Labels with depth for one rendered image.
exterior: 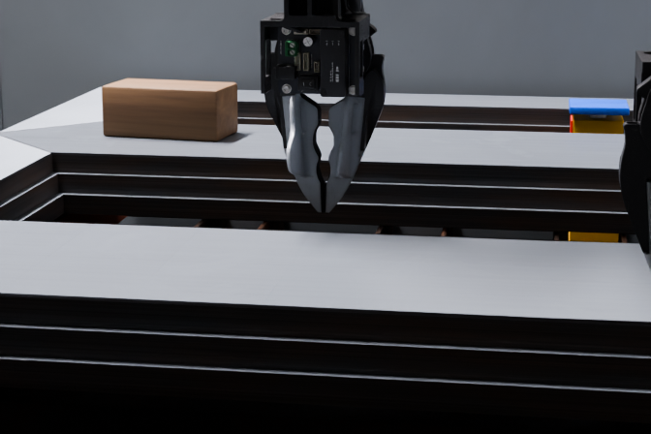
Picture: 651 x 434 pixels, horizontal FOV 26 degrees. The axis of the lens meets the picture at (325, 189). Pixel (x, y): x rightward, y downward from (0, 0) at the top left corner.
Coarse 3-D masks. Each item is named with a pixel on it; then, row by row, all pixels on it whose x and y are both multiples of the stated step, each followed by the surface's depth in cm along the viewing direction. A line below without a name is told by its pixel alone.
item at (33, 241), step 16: (0, 224) 102; (16, 224) 102; (32, 224) 102; (48, 224) 102; (64, 224) 102; (80, 224) 102; (0, 240) 97; (16, 240) 97; (32, 240) 97; (48, 240) 97; (64, 240) 97; (0, 256) 93; (16, 256) 93; (32, 256) 93; (48, 256) 93; (0, 272) 89; (16, 272) 89; (0, 288) 85
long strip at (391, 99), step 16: (240, 96) 164; (256, 96) 164; (320, 96) 164; (400, 96) 164; (416, 96) 164; (432, 96) 164; (448, 96) 164; (464, 96) 164; (480, 96) 164; (496, 96) 164; (512, 96) 164; (528, 96) 164
